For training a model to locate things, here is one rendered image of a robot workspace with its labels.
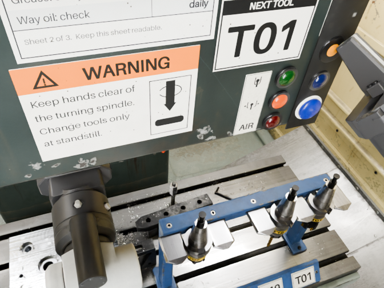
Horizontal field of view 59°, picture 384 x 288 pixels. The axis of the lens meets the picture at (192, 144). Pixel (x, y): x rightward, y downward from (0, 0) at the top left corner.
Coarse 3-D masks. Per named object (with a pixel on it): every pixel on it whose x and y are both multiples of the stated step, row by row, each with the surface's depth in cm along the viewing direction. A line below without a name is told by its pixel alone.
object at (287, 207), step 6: (288, 198) 77; (282, 204) 78; (288, 204) 77; (294, 204) 77; (276, 210) 81; (282, 210) 79; (288, 210) 78; (276, 216) 81; (282, 216) 80; (288, 216) 79
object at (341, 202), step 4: (336, 192) 88; (340, 192) 89; (336, 196) 88; (340, 196) 88; (344, 196) 88; (336, 200) 87; (340, 200) 87; (344, 200) 87; (348, 200) 87; (336, 204) 86; (340, 204) 86; (344, 204) 86; (348, 204) 86; (336, 208) 85; (340, 208) 85; (344, 208) 85; (348, 208) 85
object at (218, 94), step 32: (320, 0) 31; (0, 32) 24; (0, 64) 25; (32, 64) 26; (288, 64) 36; (0, 96) 27; (224, 96) 36; (0, 128) 29; (192, 128) 38; (224, 128) 39; (256, 128) 42; (0, 160) 31; (32, 160) 33; (64, 160) 34; (96, 160) 36
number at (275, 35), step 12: (264, 24) 31; (276, 24) 31; (288, 24) 32; (300, 24) 32; (264, 36) 32; (276, 36) 32; (288, 36) 33; (300, 36) 33; (252, 48) 32; (264, 48) 33; (276, 48) 33; (288, 48) 34
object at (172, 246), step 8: (160, 240) 76; (168, 240) 76; (176, 240) 76; (168, 248) 75; (176, 248) 75; (184, 248) 75; (168, 256) 73; (176, 256) 73; (184, 256) 74; (176, 264) 72
